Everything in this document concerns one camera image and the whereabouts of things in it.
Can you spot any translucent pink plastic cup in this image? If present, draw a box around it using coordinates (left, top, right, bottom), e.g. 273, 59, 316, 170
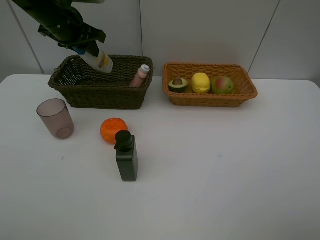
36, 98, 75, 140

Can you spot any green red pear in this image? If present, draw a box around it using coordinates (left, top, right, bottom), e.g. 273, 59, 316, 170
211, 76, 234, 94

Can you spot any orange tangerine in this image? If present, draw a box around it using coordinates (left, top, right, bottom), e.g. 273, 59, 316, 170
100, 118, 129, 145

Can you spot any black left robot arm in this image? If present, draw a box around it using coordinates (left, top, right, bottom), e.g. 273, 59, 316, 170
14, 0, 106, 57

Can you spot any dark brown wicker basket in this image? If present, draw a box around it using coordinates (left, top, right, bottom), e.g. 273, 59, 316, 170
48, 55, 153, 110

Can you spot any yellow lemon toy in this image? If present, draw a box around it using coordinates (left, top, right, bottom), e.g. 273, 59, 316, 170
191, 72, 211, 94

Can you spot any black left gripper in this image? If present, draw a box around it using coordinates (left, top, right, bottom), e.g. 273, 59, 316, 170
37, 14, 106, 57

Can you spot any orange wicker basket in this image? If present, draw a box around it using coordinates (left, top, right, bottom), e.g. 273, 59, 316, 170
162, 62, 258, 108

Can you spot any pink bottle white cap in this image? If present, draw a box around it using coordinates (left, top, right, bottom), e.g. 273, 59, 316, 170
129, 64, 150, 88

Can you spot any white blue-capped shampoo bottle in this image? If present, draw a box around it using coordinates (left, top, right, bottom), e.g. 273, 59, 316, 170
73, 47, 114, 74

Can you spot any black pump bottle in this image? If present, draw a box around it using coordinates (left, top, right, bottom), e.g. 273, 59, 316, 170
114, 130, 138, 182

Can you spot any halved avocado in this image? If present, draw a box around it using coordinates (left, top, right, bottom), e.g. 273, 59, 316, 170
168, 77, 189, 93

